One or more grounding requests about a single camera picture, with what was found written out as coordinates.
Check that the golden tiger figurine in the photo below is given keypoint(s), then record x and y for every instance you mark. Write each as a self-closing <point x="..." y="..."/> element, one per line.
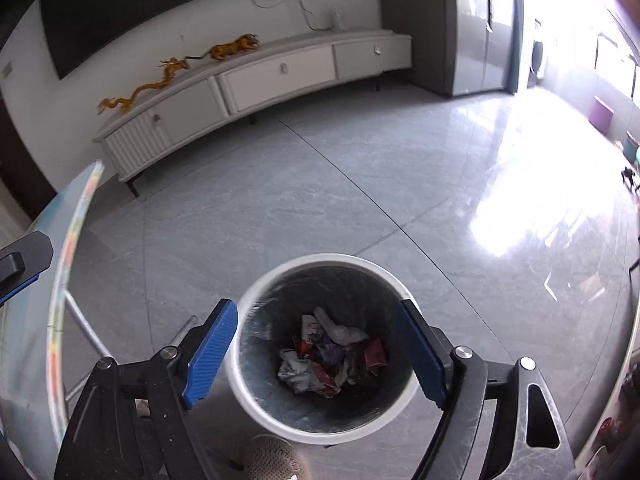
<point x="219" y="52"/>

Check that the washing machine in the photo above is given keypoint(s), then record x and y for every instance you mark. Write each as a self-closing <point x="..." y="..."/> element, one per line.
<point x="537" y="59"/>

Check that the purple plastic bag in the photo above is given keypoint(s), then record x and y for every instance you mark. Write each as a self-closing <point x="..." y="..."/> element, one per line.
<point x="330" y="356"/>

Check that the golden dragon figurine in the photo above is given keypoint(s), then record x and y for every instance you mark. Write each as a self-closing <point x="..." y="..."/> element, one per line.
<point x="170" y="69"/>

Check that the white round trash bin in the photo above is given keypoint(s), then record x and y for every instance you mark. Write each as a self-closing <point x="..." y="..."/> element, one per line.
<point x="277" y="311"/>

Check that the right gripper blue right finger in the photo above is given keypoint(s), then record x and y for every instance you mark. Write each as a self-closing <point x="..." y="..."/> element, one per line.
<point x="527" y="440"/>

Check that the grey double door refrigerator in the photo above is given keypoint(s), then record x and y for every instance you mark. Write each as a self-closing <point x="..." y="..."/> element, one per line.
<point x="460" y="47"/>

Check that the dark brown entrance door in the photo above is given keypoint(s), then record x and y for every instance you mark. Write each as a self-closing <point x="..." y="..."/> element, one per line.
<point x="19" y="172"/>

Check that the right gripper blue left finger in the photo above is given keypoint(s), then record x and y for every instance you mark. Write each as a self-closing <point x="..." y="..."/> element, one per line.
<point x="132" y="421"/>

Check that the white TV cabinet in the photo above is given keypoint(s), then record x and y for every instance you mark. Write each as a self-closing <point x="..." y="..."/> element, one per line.
<point x="216" y="94"/>

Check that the purple small bin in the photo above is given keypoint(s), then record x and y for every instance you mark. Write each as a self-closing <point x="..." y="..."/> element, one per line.
<point x="601" y="115"/>

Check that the red snack bag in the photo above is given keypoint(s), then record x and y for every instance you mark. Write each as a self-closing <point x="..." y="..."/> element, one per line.
<point x="363" y="366"/>

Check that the wall switch plate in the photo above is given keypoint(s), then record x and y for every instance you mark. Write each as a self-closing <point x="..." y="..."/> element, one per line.
<point x="6" y="70"/>

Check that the white tissue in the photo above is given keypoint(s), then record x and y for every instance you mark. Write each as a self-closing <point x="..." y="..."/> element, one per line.
<point x="338" y="333"/>

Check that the white power strip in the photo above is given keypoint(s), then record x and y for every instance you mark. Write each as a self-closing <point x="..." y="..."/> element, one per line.
<point x="338" y="18"/>

